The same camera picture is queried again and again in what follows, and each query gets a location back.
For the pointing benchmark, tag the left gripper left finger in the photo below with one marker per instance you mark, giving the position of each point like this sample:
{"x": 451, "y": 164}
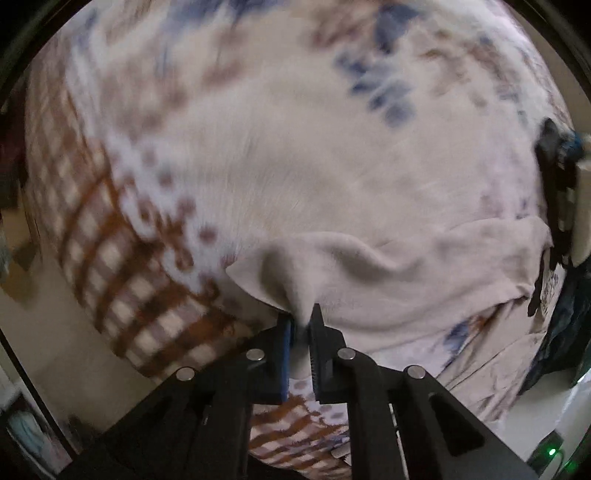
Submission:
{"x": 195, "y": 424}

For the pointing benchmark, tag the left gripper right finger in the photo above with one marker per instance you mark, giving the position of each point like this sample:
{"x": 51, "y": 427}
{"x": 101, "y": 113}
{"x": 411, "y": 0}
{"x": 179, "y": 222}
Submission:
{"x": 404, "y": 424}

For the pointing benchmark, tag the beige fleece garment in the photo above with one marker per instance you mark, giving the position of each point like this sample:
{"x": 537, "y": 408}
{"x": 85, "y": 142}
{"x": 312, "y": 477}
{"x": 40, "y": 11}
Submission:
{"x": 452, "y": 300}

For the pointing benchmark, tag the black power adapter box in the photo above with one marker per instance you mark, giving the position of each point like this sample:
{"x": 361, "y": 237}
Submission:
{"x": 554, "y": 457}

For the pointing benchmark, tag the dark teal garment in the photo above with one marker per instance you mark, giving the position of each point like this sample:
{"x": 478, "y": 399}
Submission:
{"x": 568, "y": 334}

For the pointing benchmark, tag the floral fleece blanket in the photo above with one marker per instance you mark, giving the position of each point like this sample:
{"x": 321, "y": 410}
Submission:
{"x": 159, "y": 132}

